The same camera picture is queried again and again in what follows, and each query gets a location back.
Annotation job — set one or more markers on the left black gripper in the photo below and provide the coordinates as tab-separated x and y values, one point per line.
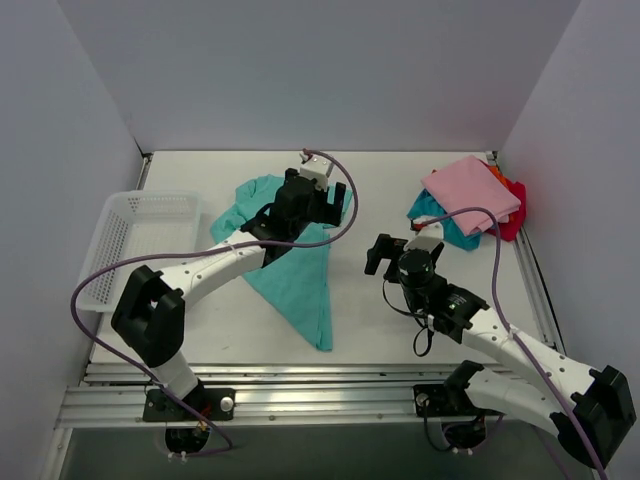
314	209

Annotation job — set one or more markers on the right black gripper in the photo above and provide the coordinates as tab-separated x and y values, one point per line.
400	251

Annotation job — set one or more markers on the teal green t-shirt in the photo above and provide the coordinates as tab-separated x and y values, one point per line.
296	285

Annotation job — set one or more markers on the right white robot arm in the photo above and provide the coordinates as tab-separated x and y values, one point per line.
589	411

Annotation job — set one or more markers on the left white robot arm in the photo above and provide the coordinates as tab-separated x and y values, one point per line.
150	315

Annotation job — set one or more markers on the blue folded t-shirt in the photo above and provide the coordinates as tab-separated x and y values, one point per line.
426	206

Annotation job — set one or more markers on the pink folded t-shirt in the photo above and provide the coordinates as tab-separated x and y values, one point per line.
467	183

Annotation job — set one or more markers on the red folded t-shirt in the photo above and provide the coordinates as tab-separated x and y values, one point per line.
515	215

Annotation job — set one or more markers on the white plastic basket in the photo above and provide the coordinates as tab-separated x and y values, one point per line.
138	223

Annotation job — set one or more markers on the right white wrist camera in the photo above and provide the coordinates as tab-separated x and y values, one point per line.
427	237

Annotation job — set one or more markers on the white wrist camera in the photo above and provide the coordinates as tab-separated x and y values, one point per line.
316	169
427	237

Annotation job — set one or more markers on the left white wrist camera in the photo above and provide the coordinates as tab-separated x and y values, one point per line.
316	169

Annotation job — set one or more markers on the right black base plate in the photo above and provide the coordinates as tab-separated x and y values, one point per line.
431	400

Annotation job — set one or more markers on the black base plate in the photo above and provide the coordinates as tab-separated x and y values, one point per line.
216	404
431	400

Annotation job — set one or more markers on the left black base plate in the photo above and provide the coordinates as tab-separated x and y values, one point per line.
216	404

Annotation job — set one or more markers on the aluminium rail frame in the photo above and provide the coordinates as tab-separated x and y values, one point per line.
235	339

